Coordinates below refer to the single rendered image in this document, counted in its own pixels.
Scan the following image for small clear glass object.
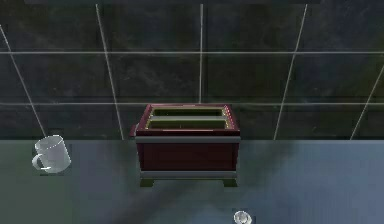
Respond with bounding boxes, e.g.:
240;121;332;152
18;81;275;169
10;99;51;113
233;210;253;224

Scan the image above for clear glass mug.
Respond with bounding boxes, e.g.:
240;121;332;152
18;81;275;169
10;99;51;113
31;134;72;175

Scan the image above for dark red toaster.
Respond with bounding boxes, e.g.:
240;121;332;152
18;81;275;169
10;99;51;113
129;102;242;188

